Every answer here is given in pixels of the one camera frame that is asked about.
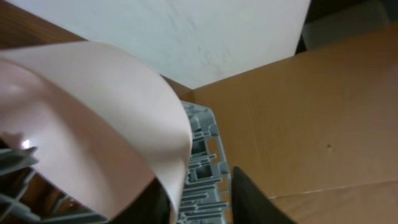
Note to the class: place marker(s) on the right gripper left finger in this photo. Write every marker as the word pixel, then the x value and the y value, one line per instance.
pixel 151 207

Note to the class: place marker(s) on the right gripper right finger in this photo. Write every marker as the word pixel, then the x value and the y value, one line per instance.
pixel 250 205

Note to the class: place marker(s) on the grey dishwasher rack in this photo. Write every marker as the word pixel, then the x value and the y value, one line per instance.
pixel 201 199

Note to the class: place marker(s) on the cardboard box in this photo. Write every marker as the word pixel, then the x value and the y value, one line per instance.
pixel 317 132

